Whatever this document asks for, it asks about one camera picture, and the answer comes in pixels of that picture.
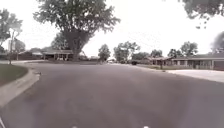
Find grey asphalt road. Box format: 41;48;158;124
0;61;224;128

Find row of distant trees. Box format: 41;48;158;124
97;40;200;64

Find grass strip by houses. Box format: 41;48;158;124
136;63;194;71

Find large leafy tree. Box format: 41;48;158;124
33;0;122;62

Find low house with porch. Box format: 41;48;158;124
41;49;75;62

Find long low brick house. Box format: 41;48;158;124
146;53;224;72

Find pale concrete driveway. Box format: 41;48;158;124
165;68;224;84

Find pale concrete kerb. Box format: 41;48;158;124
0;66;42;108

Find green grass lawn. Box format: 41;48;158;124
0;63;29;87

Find slim tree with thin trunk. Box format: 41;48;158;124
0;8;26;65

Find overhanging tree branches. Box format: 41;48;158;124
178;0;224;30

